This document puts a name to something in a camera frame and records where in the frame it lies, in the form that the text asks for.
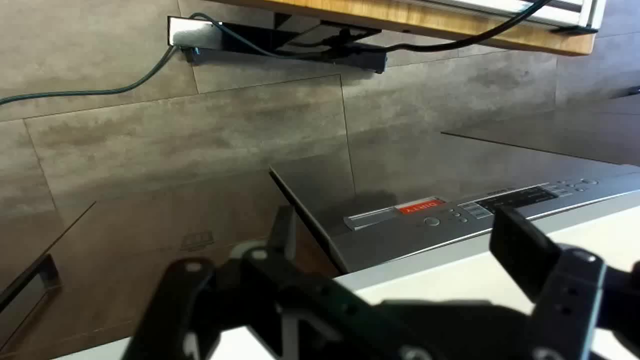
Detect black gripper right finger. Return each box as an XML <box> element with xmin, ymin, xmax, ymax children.
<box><xmin>490</xmin><ymin>205</ymin><xmax>607</xmax><ymax>360</ymax></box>

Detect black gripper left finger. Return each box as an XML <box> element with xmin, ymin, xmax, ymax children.
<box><xmin>120</xmin><ymin>240</ymin><xmax>377</xmax><ymax>360</ymax></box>

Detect stainless steel dishwasher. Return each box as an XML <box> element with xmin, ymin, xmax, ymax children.
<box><xmin>269</xmin><ymin>148</ymin><xmax>640</xmax><ymax>275</ymax></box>

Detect black floor cable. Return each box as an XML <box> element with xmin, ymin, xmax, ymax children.
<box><xmin>0</xmin><ymin>12</ymin><xmax>222</xmax><ymax>107</ymax></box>

